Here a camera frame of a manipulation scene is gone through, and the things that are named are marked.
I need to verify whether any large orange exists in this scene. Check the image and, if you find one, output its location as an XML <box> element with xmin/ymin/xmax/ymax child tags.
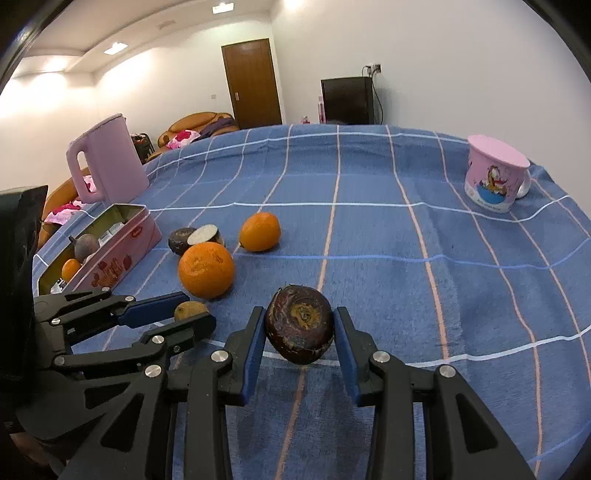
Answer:
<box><xmin>178</xmin><ymin>241</ymin><xmax>235</xmax><ymax>298</ymax></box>

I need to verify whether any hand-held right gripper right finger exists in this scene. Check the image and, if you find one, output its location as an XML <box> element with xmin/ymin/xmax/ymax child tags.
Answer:
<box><xmin>333</xmin><ymin>305</ymin><xmax>536</xmax><ymax>480</ymax></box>

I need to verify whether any black television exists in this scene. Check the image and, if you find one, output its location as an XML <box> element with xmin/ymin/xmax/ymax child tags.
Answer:
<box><xmin>321</xmin><ymin>76</ymin><xmax>375</xmax><ymax>125</ymax></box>

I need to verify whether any halved water chestnut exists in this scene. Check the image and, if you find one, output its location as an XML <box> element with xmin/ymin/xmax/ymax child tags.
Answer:
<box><xmin>187</xmin><ymin>224</ymin><xmax>225</xmax><ymax>247</ymax></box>

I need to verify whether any small brown kiwi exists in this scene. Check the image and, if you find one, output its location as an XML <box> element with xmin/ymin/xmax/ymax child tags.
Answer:
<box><xmin>174</xmin><ymin>301</ymin><xmax>211</xmax><ymax>322</ymax></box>

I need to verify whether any short orange leather sofa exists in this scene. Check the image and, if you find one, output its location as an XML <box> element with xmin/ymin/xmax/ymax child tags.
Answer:
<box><xmin>158</xmin><ymin>112</ymin><xmax>238</xmax><ymax>148</ymax></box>

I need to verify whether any purple blanket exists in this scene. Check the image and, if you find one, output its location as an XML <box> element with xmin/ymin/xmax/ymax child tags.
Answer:
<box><xmin>198</xmin><ymin>117</ymin><xmax>238</xmax><ymax>137</ymax></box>

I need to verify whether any purple root vegetable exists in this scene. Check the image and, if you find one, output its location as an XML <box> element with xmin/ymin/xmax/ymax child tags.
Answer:
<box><xmin>69</xmin><ymin>234</ymin><xmax>100</xmax><ymax>261</ymax></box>

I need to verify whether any brown wooden door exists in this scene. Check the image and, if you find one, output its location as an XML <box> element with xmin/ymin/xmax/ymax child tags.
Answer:
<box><xmin>222</xmin><ymin>38</ymin><xmax>283</xmax><ymax>131</ymax></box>

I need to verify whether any black power cable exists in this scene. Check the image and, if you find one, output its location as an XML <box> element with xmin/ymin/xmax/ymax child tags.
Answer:
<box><xmin>372</xmin><ymin>71</ymin><xmax>386</xmax><ymax>124</ymax></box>

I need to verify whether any dark side cabinet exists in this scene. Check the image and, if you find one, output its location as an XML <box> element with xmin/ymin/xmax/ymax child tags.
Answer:
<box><xmin>130</xmin><ymin>133</ymin><xmax>155</xmax><ymax>162</ymax></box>

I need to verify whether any pink cartoon mug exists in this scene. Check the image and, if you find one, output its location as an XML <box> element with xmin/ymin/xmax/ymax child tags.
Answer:
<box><xmin>464</xmin><ymin>135</ymin><xmax>532</xmax><ymax>214</ymax></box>

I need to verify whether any white paper packet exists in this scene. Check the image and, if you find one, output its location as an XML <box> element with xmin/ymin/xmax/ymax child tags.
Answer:
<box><xmin>97</xmin><ymin>222</ymin><xmax>127</xmax><ymax>245</ymax></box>

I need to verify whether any small orange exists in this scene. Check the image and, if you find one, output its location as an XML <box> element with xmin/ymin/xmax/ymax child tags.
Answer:
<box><xmin>239</xmin><ymin>212</ymin><xmax>281</xmax><ymax>253</ymax></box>
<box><xmin>61</xmin><ymin>258</ymin><xmax>84</xmax><ymax>283</ymax></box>

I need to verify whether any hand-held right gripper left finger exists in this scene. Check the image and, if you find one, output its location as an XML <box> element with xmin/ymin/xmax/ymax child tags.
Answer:
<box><xmin>60</xmin><ymin>305</ymin><xmax>267</xmax><ymax>480</ymax></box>

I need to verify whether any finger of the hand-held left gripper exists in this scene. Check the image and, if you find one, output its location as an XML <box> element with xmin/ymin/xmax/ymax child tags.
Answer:
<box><xmin>33</xmin><ymin>286</ymin><xmax>190</xmax><ymax>337</ymax></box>
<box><xmin>53</xmin><ymin>314</ymin><xmax>217</xmax><ymax>370</ymax></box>

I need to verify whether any pink floral cushion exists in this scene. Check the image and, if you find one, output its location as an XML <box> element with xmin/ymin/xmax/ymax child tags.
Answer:
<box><xmin>44</xmin><ymin>200</ymin><xmax>84</xmax><ymax>222</ymax></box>
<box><xmin>166</xmin><ymin>130</ymin><xmax>200</xmax><ymax>149</ymax></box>

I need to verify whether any pink electric kettle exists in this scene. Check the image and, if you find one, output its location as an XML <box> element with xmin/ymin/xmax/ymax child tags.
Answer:
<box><xmin>66</xmin><ymin>114</ymin><xmax>151</xmax><ymax>204</ymax></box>

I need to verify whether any dark brown water chestnut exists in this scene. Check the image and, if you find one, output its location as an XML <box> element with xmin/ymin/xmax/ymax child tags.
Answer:
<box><xmin>264</xmin><ymin>285</ymin><xmax>335</xmax><ymax>365</ymax></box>
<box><xmin>167</xmin><ymin>227</ymin><xmax>199</xmax><ymax>256</ymax></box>

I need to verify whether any long orange leather sofa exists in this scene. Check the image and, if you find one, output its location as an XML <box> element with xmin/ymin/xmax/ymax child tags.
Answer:
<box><xmin>37</xmin><ymin>167</ymin><xmax>93</xmax><ymax>250</ymax></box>

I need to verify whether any pink tin box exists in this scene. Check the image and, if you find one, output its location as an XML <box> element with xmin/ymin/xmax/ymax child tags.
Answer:
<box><xmin>38</xmin><ymin>203</ymin><xmax>163</xmax><ymax>296</ymax></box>

